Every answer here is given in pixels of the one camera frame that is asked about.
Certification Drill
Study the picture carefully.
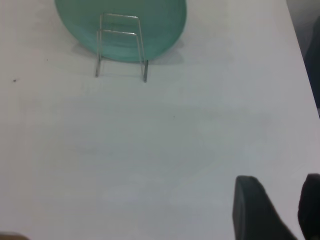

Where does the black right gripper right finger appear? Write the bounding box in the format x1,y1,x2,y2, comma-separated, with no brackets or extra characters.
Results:
297,173,320,240

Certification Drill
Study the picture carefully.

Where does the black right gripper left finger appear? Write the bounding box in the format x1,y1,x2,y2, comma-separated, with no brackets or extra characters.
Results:
232,175,298,240

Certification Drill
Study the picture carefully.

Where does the green plate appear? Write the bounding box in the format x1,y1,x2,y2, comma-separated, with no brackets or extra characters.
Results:
54,0,188,63

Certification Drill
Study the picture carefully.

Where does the metal wire plate rack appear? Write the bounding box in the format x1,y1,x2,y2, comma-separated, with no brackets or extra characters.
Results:
94,12,150,83

